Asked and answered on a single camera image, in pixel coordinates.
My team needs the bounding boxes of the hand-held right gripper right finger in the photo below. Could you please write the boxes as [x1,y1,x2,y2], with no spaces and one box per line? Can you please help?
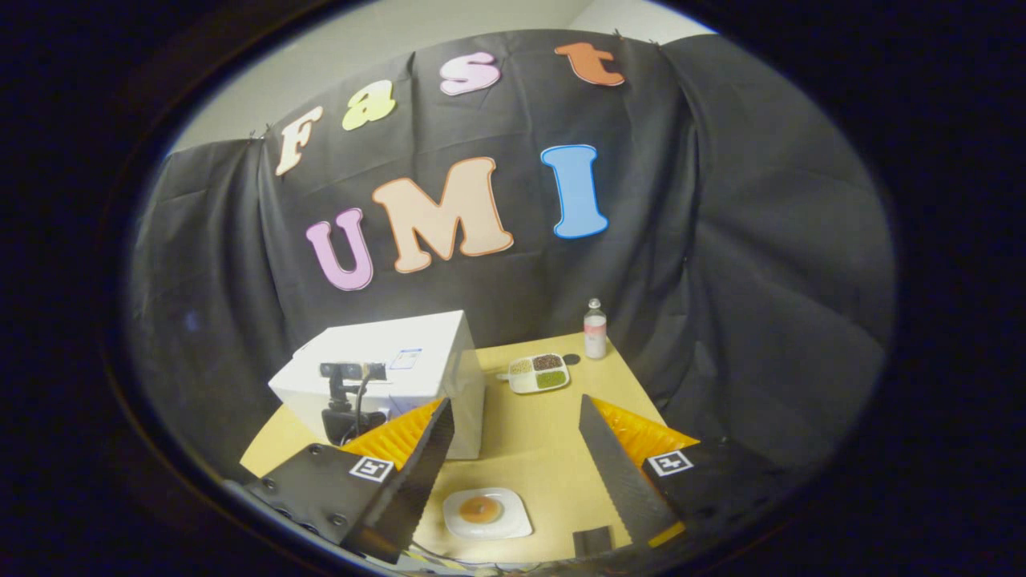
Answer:
[579,394,790,550]

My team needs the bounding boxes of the fried egg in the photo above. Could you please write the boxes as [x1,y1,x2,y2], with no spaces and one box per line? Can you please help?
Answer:
[458,495,504,525]

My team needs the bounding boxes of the white square plate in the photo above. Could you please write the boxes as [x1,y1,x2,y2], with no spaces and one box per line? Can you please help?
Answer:
[442,487,534,541]

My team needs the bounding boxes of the white divided dish with beans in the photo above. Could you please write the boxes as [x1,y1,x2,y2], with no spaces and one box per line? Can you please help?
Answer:
[497,353,571,395]

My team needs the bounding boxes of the small clear bottle pink label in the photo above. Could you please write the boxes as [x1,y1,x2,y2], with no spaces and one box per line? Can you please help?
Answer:
[584,298,608,360]

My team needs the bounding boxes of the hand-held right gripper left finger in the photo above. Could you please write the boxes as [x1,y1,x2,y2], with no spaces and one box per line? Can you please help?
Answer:
[240,397,456,564]

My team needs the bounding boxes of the white microwave oven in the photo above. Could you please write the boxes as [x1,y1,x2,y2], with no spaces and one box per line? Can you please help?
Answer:
[269,310,487,462]

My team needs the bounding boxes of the black backdrop cloth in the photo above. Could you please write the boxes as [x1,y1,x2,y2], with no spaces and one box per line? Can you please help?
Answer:
[128,30,897,482]

